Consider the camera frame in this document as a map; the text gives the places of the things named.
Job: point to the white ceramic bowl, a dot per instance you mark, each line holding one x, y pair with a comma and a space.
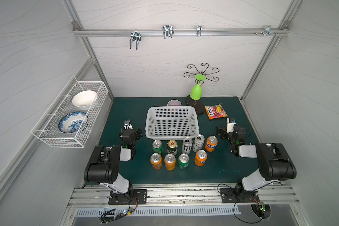
84, 99

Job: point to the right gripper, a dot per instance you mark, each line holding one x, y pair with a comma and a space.
222, 133

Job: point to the metal loop hook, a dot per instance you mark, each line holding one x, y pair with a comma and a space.
168, 31

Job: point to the green beer can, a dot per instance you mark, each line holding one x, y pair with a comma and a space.
172, 147

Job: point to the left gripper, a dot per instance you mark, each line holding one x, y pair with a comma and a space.
137, 133

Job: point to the white wire wall basket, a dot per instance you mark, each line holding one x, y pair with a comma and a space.
46, 129

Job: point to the white plastic basket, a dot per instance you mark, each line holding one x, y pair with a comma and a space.
171, 123

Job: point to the blue patterned plate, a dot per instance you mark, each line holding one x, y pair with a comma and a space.
72, 122

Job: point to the green plastic wine glass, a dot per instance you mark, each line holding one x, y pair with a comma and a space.
196, 91

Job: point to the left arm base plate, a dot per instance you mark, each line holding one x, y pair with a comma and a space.
132, 197

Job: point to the colourful snack bag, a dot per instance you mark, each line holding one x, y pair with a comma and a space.
215, 112

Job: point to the black metal cup stand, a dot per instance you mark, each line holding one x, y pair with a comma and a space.
197, 104

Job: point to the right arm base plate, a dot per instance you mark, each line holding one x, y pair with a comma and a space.
233, 195

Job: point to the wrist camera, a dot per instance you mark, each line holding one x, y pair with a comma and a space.
127, 125
230, 125

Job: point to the double metal hook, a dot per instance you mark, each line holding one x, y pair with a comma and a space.
136, 37

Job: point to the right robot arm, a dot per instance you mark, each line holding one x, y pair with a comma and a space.
274, 163

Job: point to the green Sprite can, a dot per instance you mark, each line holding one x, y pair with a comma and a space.
183, 161

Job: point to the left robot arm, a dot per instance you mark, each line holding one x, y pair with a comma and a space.
103, 165

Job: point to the orange Fanta can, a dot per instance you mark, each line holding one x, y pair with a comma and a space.
200, 158

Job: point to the aluminium top rail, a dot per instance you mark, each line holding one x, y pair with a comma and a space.
191, 32

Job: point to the right metal hook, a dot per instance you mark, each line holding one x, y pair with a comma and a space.
267, 32

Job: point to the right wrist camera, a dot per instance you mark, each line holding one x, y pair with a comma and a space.
230, 125

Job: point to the small metal hook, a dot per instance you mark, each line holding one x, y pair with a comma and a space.
199, 31

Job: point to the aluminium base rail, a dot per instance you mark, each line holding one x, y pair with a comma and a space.
197, 194

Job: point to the pink bowl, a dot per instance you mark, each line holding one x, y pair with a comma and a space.
174, 102

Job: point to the white Monster can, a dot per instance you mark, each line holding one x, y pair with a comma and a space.
187, 145
198, 143

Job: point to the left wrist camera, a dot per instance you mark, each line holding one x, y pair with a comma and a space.
127, 125

